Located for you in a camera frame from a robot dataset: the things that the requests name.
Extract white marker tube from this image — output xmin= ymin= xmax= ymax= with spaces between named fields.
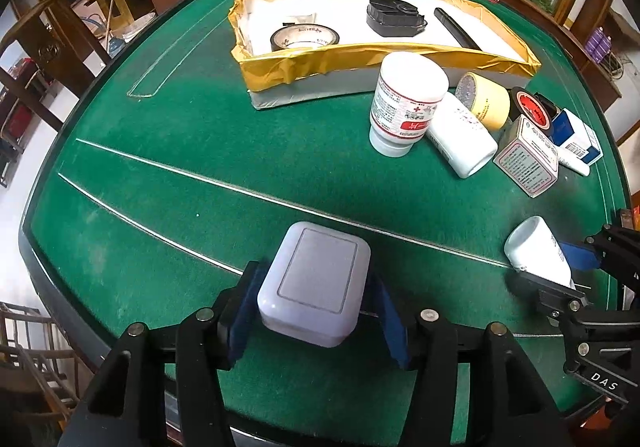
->
xmin=555 ymin=147 xmax=592 ymax=176

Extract white and red carton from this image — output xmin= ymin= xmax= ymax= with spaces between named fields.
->
xmin=492 ymin=114 xmax=560 ymax=198

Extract purple bottles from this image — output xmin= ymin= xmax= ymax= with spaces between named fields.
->
xmin=585 ymin=27 xmax=613 ymax=62

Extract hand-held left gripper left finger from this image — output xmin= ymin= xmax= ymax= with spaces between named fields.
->
xmin=57 ymin=259 xmax=266 ymax=447

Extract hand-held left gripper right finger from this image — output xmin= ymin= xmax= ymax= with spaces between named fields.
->
xmin=362 ymin=272 xmax=576 ymax=447

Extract white plastic medicine bottle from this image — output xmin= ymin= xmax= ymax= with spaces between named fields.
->
xmin=426 ymin=91 xmax=499 ymax=179
xmin=504 ymin=216 xmax=576 ymax=288

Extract white square switch box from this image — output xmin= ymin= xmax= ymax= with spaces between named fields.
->
xmin=256 ymin=221 xmax=372 ymax=349

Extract black tape roll red core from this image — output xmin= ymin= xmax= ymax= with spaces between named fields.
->
xmin=509 ymin=87 xmax=556 ymax=135

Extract black plastic case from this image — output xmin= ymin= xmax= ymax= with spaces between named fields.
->
xmin=366 ymin=0 xmax=428 ymax=38

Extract yellow tape roll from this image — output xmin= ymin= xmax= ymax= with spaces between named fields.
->
xmin=455 ymin=72 xmax=512 ymax=132

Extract yellow taped foam box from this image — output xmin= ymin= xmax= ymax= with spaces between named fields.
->
xmin=229 ymin=0 xmax=542 ymax=110

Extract white bottle with red label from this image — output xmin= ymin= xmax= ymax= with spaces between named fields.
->
xmin=369 ymin=52 xmax=450 ymax=158

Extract black pen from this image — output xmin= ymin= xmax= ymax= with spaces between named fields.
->
xmin=434 ymin=7 xmax=483 ymax=52

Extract blue and white carton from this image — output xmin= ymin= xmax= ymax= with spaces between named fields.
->
xmin=547 ymin=108 xmax=603 ymax=165

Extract wooden chair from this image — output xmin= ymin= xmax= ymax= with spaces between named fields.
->
xmin=0 ymin=302 xmax=86 ymax=428
xmin=0 ymin=0 xmax=111 ymax=128

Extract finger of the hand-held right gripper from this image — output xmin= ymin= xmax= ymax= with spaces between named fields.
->
xmin=557 ymin=223 xmax=640 ymax=279
xmin=507 ymin=271 xmax=590 ymax=324

